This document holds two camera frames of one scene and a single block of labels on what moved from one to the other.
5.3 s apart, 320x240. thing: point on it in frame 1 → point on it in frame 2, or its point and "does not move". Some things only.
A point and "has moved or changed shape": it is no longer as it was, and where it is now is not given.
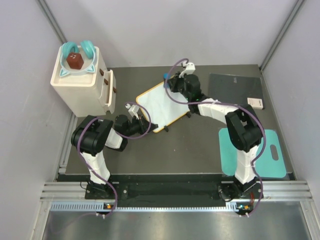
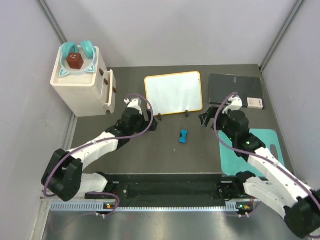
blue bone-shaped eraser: x=166 y=76 → x=183 y=138
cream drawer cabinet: x=88 y=94 does not move
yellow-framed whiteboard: x=163 y=106 has moved or changed shape
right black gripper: x=174 y=82 → x=205 y=118
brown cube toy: x=75 y=60 does not move
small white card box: x=256 y=103 does not move
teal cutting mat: x=270 y=164 does not move
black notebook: x=235 y=89 does not move
